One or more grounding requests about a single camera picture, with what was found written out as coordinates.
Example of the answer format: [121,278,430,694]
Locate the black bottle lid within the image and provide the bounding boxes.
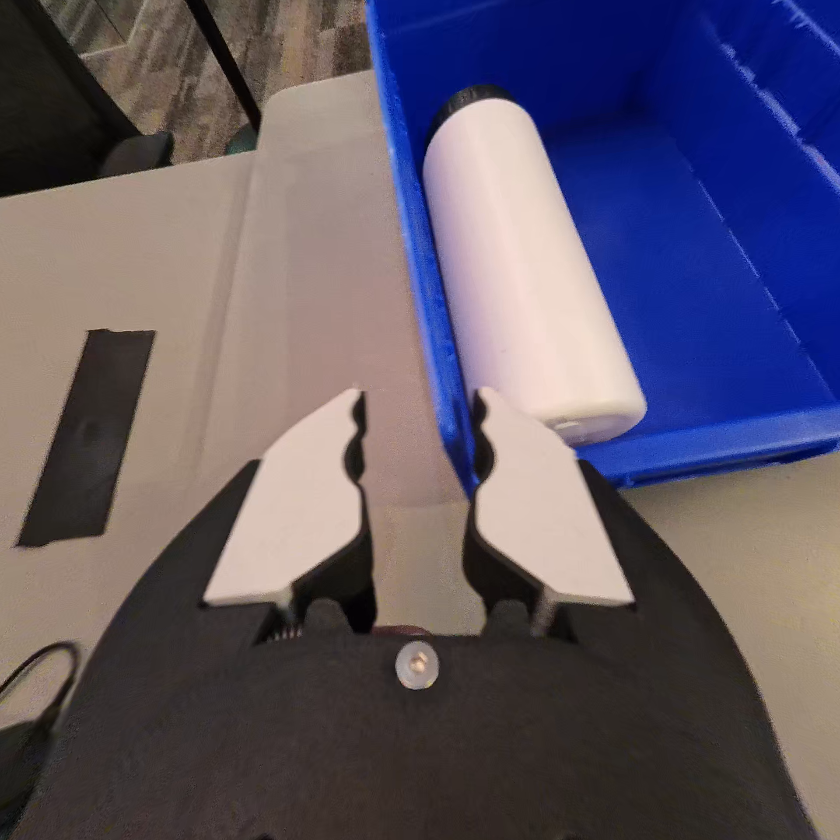
[427,85,516,148]

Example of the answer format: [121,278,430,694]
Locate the blue plastic bin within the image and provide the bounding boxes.
[364,0,840,497]

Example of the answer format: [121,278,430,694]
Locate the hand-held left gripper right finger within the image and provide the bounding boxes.
[462,387,636,637]

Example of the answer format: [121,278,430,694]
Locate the black tape strip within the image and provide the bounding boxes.
[18,328,157,549]

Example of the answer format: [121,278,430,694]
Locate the black cable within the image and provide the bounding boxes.
[0,642,81,742]

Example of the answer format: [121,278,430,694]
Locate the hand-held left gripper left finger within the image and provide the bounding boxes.
[203,387,379,635]

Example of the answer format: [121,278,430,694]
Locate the white plastic bottle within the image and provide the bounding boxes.
[422,98,648,448]

